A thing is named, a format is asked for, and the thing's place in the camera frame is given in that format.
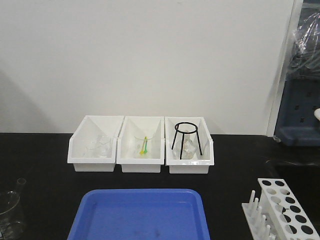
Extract black sink basin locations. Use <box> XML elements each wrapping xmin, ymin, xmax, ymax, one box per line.
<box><xmin>265</xmin><ymin>160</ymin><xmax>320</xmax><ymax>216</ymax></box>

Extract middle white storage bin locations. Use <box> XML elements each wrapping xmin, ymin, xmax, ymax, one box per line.
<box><xmin>116</xmin><ymin>116</ymin><xmax>165</xmax><ymax>174</ymax></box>

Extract white test tube rack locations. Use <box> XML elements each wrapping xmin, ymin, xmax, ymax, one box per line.
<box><xmin>241</xmin><ymin>178</ymin><xmax>320</xmax><ymax>240</ymax></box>

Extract beaker with green yellow sticks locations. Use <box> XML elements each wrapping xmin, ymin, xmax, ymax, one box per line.
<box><xmin>134</xmin><ymin>136</ymin><xmax>153</xmax><ymax>159</ymax></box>

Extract blue plastic tray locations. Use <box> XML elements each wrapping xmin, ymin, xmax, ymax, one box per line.
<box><xmin>67</xmin><ymin>188</ymin><xmax>211</xmax><ymax>240</ymax></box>

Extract glass flask under tripod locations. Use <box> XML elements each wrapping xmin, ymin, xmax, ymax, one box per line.
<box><xmin>175</xmin><ymin>135</ymin><xmax>196</xmax><ymax>160</ymax></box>

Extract white lab faucet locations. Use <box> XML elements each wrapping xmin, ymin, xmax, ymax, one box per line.
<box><xmin>314</xmin><ymin>108</ymin><xmax>320</xmax><ymax>121</ymax></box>

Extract right white storage bin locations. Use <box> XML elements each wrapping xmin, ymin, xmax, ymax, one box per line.
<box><xmin>164</xmin><ymin>116</ymin><xmax>214</xmax><ymax>174</ymax></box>

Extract grey pegboard drying rack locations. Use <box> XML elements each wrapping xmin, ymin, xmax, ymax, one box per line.
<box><xmin>274</xmin><ymin>0</ymin><xmax>320</xmax><ymax>147</ymax></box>

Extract clear glass test tube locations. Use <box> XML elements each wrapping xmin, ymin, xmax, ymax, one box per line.
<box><xmin>14</xmin><ymin>177</ymin><xmax>27</xmax><ymax>195</ymax></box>

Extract left white storage bin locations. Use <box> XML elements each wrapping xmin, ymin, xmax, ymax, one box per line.
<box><xmin>67</xmin><ymin>115</ymin><xmax>125</xmax><ymax>172</ymax></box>

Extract white storage bin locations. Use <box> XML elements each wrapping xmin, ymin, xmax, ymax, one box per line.
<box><xmin>164</xmin><ymin>116</ymin><xmax>214</xmax><ymax>174</ymax></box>
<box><xmin>67</xmin><ymin>115</ymin><xmax>125</xmax><ymax>172</ymax></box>
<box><xmin>116</xmin><ymin>116</ymin><xmax>165</xmax><ymax>174</ymax></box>

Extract plastic bag of pegs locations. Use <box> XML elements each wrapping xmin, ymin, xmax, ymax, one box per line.
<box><xmin>287</xmin><ymin>0</ymin><xmax>320</xmax><ymax>79</ymax></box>

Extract glass beaker on counter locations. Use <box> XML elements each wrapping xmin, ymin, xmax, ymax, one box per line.
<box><xmin>0</xmin><ymin>191</ymin><xmax>26</xmax><ymax>240</ymax></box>

